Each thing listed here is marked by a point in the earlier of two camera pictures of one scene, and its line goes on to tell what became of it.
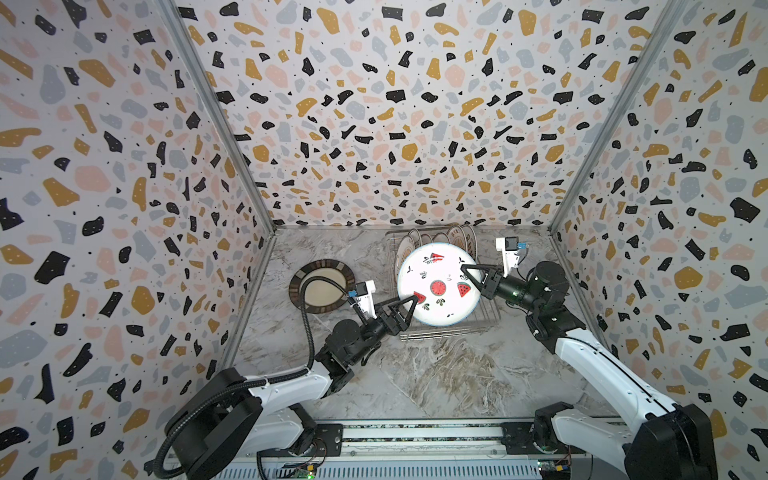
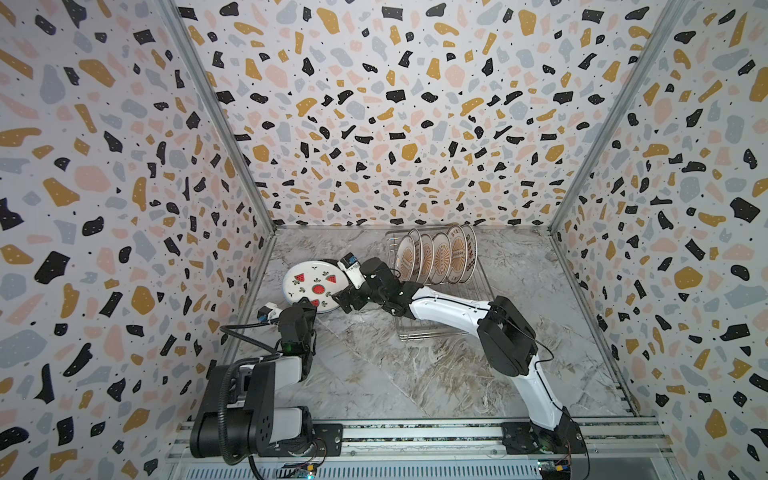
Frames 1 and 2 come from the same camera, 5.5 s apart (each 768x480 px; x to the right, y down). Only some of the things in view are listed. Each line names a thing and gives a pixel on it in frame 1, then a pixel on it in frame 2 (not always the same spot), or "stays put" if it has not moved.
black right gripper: [492, 283] -> [351, 294]
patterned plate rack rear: [471, 240] stays put
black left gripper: [396, 326] -> [303, 310]
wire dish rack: [400, 243] stays put
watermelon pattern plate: [433, 274] -> [317, 281]
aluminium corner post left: [262, 193] stays put
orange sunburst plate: [406, 247] stays put
